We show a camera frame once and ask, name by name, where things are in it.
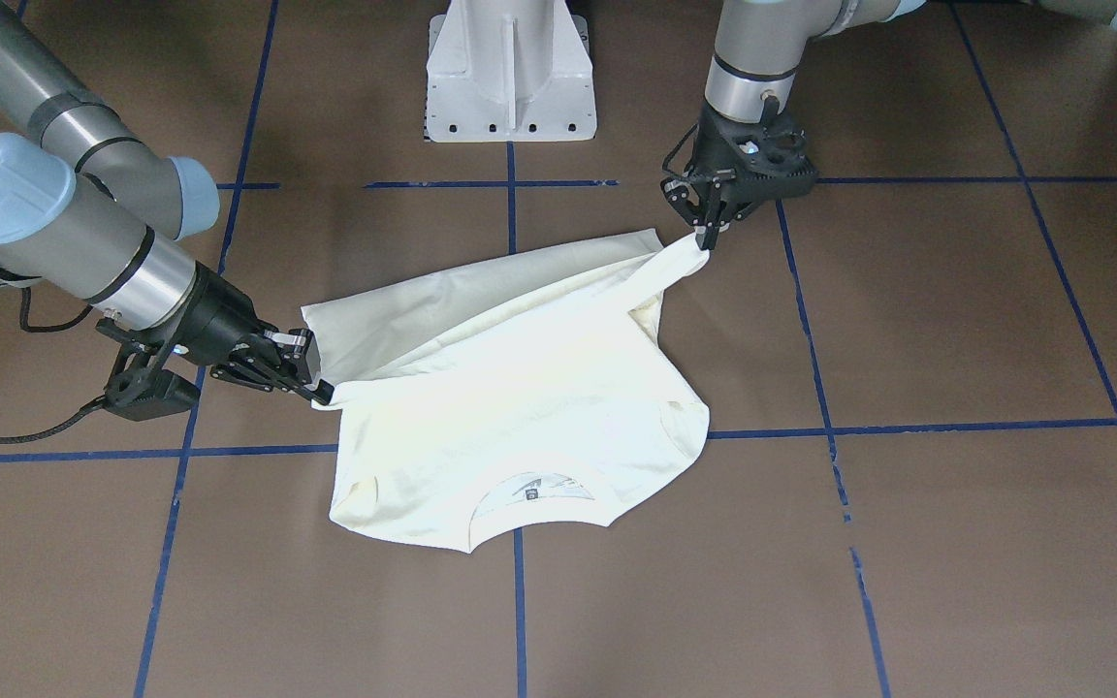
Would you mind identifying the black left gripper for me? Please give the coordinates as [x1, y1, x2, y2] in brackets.
[661, 101, 818, 251]

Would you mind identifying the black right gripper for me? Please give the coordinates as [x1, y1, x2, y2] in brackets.
[163, 266, 335, 405]

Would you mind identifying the cream long-sleeve cat shirt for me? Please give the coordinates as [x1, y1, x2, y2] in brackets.
[302, 229, 710, 553]

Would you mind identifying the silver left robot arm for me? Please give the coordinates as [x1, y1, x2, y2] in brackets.
[660, 1, 1117, 251]

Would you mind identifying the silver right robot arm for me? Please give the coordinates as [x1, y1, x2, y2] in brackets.
[0, 3, 334, 421]

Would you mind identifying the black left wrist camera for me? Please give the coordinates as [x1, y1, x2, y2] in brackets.
[735, 127, 818, 200]

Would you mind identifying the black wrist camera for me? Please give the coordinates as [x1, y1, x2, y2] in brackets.
[103, 337, 200, 423]
[735, 127, 818, 200]

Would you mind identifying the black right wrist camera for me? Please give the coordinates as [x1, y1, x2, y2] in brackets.
[103, 337, 200, 423]

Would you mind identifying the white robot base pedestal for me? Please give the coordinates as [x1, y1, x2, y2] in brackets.
[424, 1, 598, 144]

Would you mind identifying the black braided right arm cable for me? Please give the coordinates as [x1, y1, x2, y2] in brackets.
[0, 262, 118, 447]

